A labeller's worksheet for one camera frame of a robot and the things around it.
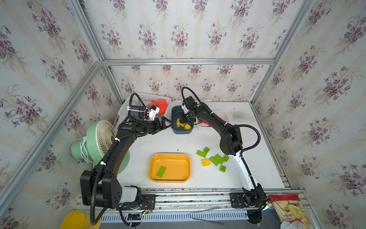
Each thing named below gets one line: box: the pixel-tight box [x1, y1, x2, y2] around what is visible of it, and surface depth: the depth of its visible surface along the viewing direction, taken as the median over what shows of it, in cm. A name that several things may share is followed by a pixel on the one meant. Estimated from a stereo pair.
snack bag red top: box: [268, 194, 312, 229], surface depth 67 cm
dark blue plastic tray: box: [171, 105, 194, 135], surface depth 104 cm
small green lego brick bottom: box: [219, 165, 227, 173], surface depth 85 cm
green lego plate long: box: [208, 156, 220, 167], surface depth 89 cm
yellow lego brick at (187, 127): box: [183, 123, 192, 131], surface depth 103 cm
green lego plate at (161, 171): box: [156, 165, 167, 178], surface depth 84 cm
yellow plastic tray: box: [148, 152, 192, 183], surface depth 86 cm
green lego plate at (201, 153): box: [196, 149, 208, 159], surface depth 92 cm
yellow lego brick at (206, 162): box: [201, 158, 211, 167], surface depth 88 cm
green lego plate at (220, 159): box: [213, 153, 226, 165], surface depth 89 cm
